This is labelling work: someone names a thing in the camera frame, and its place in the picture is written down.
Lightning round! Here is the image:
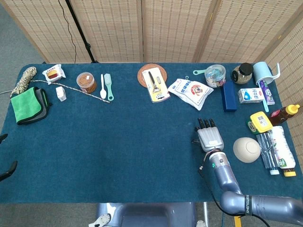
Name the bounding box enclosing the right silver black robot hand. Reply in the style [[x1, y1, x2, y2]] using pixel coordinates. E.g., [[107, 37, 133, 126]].
[[194, 117, 225, 153]]

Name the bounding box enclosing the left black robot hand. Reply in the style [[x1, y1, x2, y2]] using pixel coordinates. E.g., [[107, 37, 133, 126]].
[[0, 133, 18, 182]]

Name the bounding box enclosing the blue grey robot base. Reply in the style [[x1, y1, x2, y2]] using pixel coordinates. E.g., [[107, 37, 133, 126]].
[[89, 202, 206, 227]]

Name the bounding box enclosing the beige upturned bowl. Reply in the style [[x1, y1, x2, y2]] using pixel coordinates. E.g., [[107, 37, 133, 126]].
[[232, 137, 261, 164]]

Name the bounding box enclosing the small green box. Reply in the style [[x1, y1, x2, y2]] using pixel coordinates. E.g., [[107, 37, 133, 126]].
[[245, 120, 259, 135]]

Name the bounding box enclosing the dark blue rectangular box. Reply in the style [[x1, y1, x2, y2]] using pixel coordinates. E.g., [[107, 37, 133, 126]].
[[221, 80, 238, 113]]

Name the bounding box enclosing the white printed plastic bag pack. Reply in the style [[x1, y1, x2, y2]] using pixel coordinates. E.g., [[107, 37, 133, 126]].
[[167, 77, 214, 111]]

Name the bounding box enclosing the yellow-lidded green container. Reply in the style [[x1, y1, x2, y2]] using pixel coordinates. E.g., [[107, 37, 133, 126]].
[[250, 111, 274, 133]]

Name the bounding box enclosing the blue striped bottle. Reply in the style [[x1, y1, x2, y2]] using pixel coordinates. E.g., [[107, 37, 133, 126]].
[[256, 132, 280, 176]]

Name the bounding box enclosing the white blue milk carton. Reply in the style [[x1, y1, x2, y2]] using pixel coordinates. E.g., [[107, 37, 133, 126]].
[[237, 87, 265, 105]]

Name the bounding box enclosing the clear tub of colourful clips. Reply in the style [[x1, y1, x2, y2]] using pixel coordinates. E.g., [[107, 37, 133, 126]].
[[204, 64, 227, 88]]

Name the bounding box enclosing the green cloth with black trim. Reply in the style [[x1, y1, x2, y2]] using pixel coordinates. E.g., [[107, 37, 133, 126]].
[[10, 87, 49, 126]]

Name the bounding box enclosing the razor in yellow blister pack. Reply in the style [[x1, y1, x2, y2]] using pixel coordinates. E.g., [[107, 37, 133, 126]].
[[142, 67, 171, 104]]

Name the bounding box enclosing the purple toothpaste tube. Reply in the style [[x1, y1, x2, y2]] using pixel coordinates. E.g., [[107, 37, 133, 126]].
[[259, 79, 276, 106]]

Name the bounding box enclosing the white bottle with yellow cap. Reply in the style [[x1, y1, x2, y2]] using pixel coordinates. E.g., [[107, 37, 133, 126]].
[[269, 125, 297, 177]]

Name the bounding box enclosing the grey cloth with black trim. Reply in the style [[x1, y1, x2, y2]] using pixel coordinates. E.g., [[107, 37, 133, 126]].
[[22, 87, 53, 125]]

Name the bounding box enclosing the brown bottle with yellow cap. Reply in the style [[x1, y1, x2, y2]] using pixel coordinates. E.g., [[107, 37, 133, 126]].
[[268, 104, 301, 127]]

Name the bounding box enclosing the metal table leg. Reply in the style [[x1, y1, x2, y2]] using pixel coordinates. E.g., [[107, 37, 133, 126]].
[[203, 201, 209, 227]]

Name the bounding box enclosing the glass jar with black lid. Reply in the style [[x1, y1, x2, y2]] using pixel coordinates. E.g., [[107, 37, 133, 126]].
[[231, 62, 254, 85]]

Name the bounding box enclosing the light blue plastic cup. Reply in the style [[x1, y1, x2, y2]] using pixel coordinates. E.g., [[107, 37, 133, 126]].
[[252, 61, 281, 86]]

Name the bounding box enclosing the small white carton box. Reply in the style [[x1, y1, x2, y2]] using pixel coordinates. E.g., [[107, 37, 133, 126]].
[[55, 86, 67, 102]]

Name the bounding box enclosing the blue table cloth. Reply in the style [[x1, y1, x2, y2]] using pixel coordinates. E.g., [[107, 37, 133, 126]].
[[0, 62, 303, 204]]

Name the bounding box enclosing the round woven rattan coaster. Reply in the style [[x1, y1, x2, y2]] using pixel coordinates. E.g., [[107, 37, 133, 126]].
[[137, 63, 168, 88]]

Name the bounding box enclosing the cake snack in white wrapper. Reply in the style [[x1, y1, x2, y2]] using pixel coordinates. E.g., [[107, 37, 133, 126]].
[[42, 63, 66, 83]]

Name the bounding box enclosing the bamboo folding screen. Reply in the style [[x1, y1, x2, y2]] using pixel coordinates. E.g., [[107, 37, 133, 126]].
[[0, 0, 303, 147]]

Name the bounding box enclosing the clear jar of rubber bands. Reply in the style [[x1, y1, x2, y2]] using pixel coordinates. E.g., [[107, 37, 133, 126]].
[[76, 72, 98, 94]]

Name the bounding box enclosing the white plastic spoon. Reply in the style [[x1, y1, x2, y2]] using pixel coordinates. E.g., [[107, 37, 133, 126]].
[[99, 74, 107, 99]]

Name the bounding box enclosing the mint green scrub brush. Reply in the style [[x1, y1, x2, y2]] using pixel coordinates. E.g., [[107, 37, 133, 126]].
[[103, 73, 115, 101]]

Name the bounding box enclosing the black stand pole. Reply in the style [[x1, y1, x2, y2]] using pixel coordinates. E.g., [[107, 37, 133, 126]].
[[65, 0, 99, 64]]

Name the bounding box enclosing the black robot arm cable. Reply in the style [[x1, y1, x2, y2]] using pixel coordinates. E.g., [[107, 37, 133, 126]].
[[198, 155, 269, 227]]

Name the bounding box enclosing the beige braided rope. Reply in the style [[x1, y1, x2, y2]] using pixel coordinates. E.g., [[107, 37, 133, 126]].
[[9, 66, 111, 104]]

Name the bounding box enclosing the thin black hanging cable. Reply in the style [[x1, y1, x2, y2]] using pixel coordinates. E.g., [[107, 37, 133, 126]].
[[58, 0, 78, 63]]

